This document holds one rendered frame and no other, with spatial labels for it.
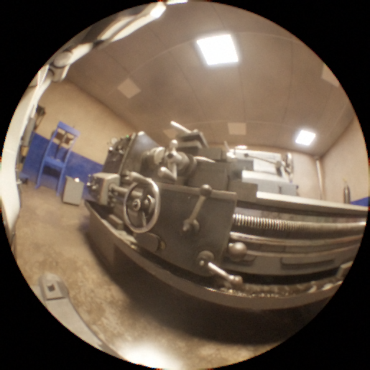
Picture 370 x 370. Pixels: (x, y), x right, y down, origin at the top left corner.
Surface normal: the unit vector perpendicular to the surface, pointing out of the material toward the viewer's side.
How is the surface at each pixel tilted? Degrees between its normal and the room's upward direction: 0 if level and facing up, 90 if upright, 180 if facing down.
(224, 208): 90
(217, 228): 90
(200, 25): 180
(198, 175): 90
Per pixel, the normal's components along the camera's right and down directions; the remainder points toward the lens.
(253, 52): -0.22, 0.96
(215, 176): -0.43, -0.26
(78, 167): 0.88, 0.11
